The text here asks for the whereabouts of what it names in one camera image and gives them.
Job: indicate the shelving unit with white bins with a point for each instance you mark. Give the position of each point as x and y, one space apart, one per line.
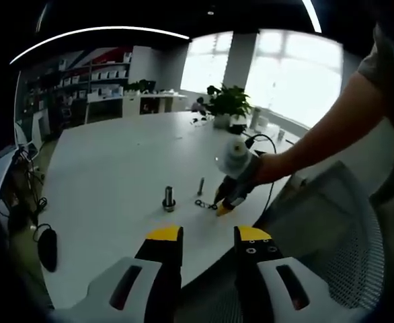
96 75

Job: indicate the white side desk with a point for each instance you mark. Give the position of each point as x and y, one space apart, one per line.
2 175

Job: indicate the small black items on table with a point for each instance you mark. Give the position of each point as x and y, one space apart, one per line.
198 120

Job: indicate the small steel washer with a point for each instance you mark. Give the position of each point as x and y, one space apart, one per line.
202 205
196 203
210 206

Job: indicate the short ceiling light strip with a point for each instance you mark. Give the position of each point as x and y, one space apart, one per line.
313 17

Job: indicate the small black object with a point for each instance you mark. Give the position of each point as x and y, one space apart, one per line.
237 129

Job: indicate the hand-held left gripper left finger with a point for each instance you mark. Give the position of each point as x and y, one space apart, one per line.
126 286

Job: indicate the long curved ceiling light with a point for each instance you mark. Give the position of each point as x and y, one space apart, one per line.
99 29

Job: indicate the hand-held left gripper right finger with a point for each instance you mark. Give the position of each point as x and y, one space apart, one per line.
284 286

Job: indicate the person's right hand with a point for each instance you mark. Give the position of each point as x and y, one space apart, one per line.
269 170

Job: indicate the person's grey shirt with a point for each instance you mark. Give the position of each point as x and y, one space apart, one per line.
392 168

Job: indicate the white plant pot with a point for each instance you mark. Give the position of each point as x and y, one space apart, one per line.
221 121

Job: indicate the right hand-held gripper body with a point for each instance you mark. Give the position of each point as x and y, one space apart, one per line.
237 161

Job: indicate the thin steel threaded stud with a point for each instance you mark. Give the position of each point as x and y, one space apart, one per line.
201 186

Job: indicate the low white cabinet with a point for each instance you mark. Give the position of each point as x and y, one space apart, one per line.
163 102

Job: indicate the small green cabinet plant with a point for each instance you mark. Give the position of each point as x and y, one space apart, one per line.
141 85

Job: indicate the thick steel threaded stud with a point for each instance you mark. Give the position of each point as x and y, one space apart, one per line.
168 193

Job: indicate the green potted plant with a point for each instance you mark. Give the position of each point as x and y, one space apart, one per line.
229 101

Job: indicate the grey mesh chair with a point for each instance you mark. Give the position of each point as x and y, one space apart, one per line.
335 235

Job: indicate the tall white bottle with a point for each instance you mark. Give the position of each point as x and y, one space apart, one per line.
255 117

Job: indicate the black computer mouse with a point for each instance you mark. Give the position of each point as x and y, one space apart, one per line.
47 247

